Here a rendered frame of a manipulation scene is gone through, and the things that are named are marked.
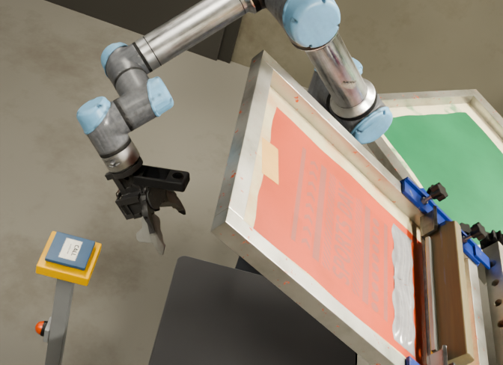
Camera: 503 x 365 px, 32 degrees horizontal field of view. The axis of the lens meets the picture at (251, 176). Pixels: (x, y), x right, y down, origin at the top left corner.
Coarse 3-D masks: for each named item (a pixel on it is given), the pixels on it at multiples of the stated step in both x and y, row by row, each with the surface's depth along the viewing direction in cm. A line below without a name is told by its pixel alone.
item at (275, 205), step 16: (272, 192) 169; (288, 192) 174; (272, 208) 166; (288, 208) 171; (256, 224) 159; (272, 224) 163; (288, 224) 167; (272, 240) 160; (288, 240) 164; (288, 256) 162; (304, 256) 166; (320, 272) 167; (336, 288) 168; (352, 304) 170; (416, 304) 190; (368, 320) 171; (384, 320) 176; (416, 320) 186; (384, 336) 173; (416, 336) 183; (400, 352) 174; (416, 352) 179
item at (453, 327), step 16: (448, 224) 203; (432, 240) 203; (448, 240) 199; (448, 256) 195; (448, 272) 192; (464, 272) 191; (448, 288) 188; (464, 288) 187; (448, 304) 184; (464, 304) 182; (448, 320) 181; (464, 320) 178; (448, 336) 178; (464, 336) 175; (448, 352) 175; (464, 352) 172
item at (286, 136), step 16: (272, 128) 183; (288, 128) 188; (272, 144) 179; (288, 144) 185; (304, 144) 190; (288, 160) 181; (320, 160) 192; (288, 176) 177; (336, 176) 194; (352, 192) 195; (384, 208) 204; (400, 224) 206; (416, 240) 208; (416, 256) 203; (416, 272) 198; (416, 288) 194
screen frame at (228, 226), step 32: (256, 64) 188; (256, 96) 177; (288, 96) 194; (256, 128) 170; (320, 128) 198; (352, 160) 202; (224, 192) 154; (384, 192) 207; (224, 224) 146; (416, 224) 212; (256, 256) 150; (288, 288) 154; (320, 288) 157; (320, 320) 158; (352, 320) 160; (480, 320) 202; (384, 352) 162; (480, 352) 193
